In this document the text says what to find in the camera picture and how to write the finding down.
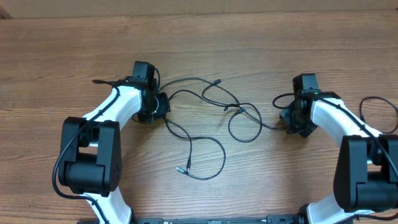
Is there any black short USB cable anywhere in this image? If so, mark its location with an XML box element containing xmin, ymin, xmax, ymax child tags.
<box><xmin>167</xmin><ymin>78</ymin><xmax>264</xmax><ymax>174</ymax></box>

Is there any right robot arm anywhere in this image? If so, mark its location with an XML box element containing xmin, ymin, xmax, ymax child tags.
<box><xmin>277</xmin><ymin>73</ymin><xmax>397</xmax><ymax>223</ymax></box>

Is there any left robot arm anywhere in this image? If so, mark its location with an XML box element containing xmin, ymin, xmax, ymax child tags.
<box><xmin>52</xmin><ymin>61</ymin><xmax>170</xmax><ymax>223</ymax></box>

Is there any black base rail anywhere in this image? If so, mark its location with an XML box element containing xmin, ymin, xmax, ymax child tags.
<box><xmin>131</xmin><ymin>213</ymin><xmax>308</xmax><ymax>224</ymax></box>

